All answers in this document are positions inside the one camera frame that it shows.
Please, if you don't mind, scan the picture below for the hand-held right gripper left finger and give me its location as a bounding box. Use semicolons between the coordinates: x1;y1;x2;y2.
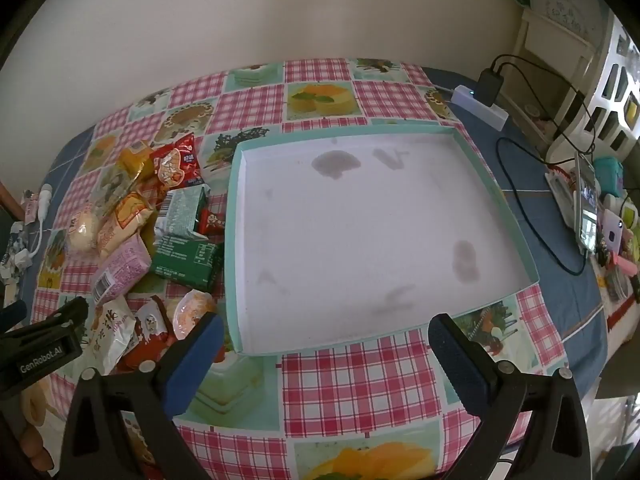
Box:
59;311;226;480

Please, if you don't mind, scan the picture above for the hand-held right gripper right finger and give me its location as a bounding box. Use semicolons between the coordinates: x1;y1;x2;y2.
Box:
427;312;593;480

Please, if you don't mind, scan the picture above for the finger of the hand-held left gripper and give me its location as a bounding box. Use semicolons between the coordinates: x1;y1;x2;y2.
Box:
30;296;90;343
0;302;27;333

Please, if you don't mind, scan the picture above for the white rice cracker packet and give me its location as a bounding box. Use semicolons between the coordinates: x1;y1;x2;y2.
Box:
82;295;141;376

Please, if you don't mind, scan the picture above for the pale jelly cup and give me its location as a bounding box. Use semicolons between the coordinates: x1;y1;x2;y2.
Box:
170;289;217;338

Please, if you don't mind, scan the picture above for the brown white biscuit packet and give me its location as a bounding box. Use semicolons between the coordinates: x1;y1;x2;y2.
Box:
120;295;178;373

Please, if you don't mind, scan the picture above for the pink snack packet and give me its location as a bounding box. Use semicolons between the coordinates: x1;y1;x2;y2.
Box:
91;234;152;307

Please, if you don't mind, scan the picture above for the clear round bun packet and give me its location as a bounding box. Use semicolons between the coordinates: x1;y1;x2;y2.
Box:
67;200;108;256

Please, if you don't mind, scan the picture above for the dark green snack packet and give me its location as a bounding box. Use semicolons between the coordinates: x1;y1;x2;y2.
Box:
150;235;224;292

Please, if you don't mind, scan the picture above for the orange chips packet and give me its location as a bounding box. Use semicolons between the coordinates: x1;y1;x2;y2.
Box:
97;190;158;261

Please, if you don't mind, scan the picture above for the clear packet with green trim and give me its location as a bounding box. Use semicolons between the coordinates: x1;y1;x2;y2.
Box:
97;162;151;211

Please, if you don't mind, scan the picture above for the small red candy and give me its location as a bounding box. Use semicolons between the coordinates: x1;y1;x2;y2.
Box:
197;208;227;236

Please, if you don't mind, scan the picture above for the silver green snack packet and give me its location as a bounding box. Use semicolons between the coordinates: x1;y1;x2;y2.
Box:
154;183;212;239

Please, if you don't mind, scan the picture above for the yellow snack packet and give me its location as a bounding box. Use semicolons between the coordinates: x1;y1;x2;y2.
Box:
117;141;153;176

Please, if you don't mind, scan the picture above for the white tray with teal rim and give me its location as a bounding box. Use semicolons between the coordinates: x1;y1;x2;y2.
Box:
223;124;541;358

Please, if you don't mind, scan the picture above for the red snack packet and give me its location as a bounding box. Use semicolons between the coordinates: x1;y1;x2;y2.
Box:
150;132;206;191

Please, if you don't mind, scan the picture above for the person's left hand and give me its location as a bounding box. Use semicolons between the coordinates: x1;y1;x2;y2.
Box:
20;424;55;472

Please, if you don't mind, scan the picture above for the blue and white patterned cloth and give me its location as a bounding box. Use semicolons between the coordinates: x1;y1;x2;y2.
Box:
0;220;31;281

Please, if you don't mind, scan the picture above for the pink sachet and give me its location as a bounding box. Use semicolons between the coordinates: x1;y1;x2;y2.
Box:
22;190;43;221

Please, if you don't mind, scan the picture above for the smartphone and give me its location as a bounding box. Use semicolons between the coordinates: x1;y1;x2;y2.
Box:
574;152;601;253

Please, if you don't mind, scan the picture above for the teal container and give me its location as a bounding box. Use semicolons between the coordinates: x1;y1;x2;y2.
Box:
592;156;626;201

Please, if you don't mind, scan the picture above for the white power strip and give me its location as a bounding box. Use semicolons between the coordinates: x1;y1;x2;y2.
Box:
450;85;510;132

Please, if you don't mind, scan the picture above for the black charger adapter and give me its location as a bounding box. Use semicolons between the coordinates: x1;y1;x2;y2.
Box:
477;69;502;108

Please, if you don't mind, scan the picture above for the white plastic chair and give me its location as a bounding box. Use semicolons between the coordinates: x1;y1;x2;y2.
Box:
545;15;640;166

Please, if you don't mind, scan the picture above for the white wooden stand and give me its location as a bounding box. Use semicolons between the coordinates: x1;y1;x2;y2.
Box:
510;5;596;146

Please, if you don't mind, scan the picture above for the brown wooden frame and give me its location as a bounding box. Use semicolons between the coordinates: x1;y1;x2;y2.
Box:
0;182;17;223

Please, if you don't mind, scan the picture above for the white charging cable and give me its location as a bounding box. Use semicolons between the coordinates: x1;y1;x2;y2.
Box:
15;185;53;271

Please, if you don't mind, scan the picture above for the white wall plaque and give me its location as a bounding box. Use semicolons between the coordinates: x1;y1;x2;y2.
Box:
530;0;608;41

